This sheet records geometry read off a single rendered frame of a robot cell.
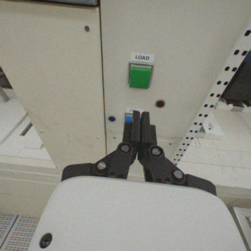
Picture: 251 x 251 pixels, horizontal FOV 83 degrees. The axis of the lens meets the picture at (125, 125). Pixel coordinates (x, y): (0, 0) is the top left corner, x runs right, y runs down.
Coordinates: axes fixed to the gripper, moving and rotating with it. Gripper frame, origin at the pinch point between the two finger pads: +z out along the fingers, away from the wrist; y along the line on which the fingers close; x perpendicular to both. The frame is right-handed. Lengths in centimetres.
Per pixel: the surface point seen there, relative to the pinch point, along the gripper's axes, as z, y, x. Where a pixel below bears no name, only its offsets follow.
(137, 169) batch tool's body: 13.1, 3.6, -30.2
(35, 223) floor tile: 10, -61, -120
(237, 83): 54, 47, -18
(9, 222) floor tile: 9, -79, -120
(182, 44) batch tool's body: 13.0, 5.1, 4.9
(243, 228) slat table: 4, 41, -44
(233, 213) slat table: 8, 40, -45
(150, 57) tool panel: 13.0, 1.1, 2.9
